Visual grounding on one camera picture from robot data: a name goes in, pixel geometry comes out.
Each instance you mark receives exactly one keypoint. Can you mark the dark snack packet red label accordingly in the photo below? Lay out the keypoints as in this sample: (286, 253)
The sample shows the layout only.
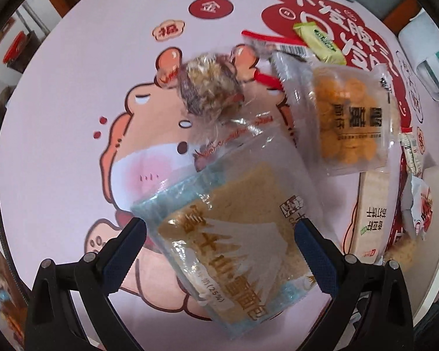
(263, 49)

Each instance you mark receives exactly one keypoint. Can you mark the red box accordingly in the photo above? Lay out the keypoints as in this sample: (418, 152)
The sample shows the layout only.
(18, 45)

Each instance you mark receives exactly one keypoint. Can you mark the green candy packet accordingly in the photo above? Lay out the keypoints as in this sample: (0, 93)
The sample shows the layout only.
(320, 42)

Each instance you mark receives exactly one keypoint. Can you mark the small floss bun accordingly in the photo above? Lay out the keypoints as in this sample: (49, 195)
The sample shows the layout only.
(398, 254)

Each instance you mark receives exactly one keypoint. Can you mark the clear floss bun packet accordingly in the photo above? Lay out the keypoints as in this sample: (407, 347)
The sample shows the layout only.
(208, 84)

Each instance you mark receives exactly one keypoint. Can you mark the white green snack packet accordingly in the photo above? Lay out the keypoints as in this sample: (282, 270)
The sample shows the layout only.
(411, 153)

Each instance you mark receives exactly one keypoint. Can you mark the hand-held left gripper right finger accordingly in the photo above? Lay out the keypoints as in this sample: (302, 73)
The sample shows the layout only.
(314, 256)

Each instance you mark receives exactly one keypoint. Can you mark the blue-edged toast bread packet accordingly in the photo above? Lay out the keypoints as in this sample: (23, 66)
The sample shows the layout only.
(219, 234)

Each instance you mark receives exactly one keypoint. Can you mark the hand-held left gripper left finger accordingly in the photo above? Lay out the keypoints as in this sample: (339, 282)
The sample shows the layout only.
(122, 252)

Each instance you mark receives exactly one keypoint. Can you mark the white storage box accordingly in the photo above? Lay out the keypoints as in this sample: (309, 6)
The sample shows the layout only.
(424, 44)

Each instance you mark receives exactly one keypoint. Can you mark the beige cracker packet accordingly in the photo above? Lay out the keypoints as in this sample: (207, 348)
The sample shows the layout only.
(373, 204)

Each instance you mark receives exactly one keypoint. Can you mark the red white snack packet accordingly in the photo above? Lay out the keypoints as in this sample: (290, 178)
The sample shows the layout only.
(422, 208)

